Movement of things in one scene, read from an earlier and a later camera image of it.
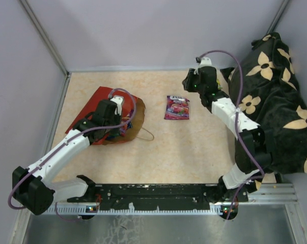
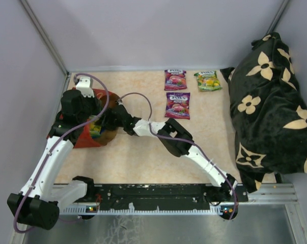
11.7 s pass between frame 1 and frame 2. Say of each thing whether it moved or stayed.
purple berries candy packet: moved
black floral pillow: stayed
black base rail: stayed
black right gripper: moved
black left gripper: moved
